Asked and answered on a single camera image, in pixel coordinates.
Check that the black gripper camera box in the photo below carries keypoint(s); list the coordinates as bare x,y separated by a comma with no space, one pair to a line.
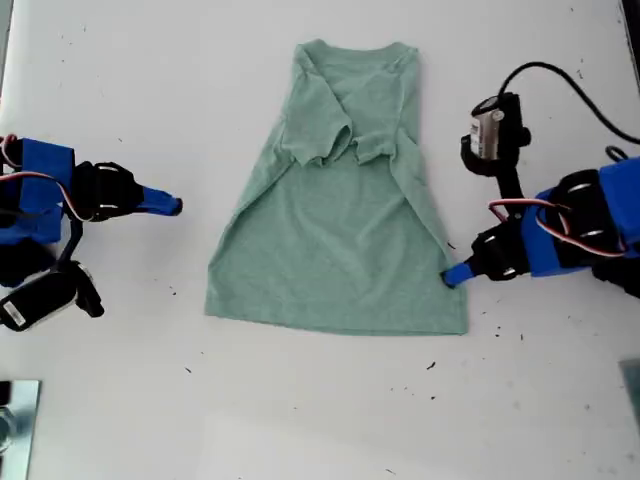
495,125
40,300

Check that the green t-shirt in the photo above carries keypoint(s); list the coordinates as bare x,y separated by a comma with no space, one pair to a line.
340,250

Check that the black camera stalk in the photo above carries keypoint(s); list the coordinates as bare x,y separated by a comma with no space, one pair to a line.
92,300
510,185

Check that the black clamp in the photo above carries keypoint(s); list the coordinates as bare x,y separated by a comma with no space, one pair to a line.
4,392

